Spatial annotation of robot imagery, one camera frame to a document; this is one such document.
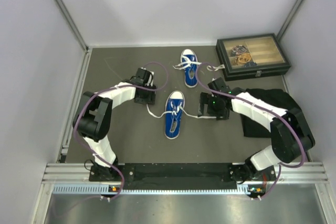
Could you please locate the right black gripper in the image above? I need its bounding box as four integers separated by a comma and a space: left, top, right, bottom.
198, 92, 230, 121

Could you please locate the blue sneaker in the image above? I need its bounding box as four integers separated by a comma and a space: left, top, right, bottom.
173, 49, 201, 88
146, 91, 201, 140

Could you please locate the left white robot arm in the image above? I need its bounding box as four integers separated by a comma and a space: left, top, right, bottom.
72, 68, 156, 182

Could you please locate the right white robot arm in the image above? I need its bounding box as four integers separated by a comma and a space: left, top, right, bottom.
198, 78, 316, 182

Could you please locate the black glass-lid jewelry box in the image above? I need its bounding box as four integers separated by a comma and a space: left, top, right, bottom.
216, 33, 291, 81

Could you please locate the black cloth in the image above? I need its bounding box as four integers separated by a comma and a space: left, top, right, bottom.
240, 89, 301, 138

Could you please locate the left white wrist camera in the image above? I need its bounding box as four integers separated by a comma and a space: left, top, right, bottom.
146, 71, 154, 86

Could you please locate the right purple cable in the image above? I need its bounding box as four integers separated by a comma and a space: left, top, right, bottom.
195, 62, 308, 200

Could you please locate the purple cable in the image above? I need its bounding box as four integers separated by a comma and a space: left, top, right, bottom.
72, 62, 169, 199
195, 62, 308, 200

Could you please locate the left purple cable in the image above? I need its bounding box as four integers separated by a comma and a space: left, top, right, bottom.
72, 62, 169, 199

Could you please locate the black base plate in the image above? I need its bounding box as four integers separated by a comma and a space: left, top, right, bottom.
89, 162, 276, 190

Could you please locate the aluminium frame rail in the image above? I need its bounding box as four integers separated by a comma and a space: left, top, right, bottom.
42, 162, 328, 185

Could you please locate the grey slotted cable duct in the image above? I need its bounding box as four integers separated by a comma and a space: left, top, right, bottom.
52, 184, 262, 195

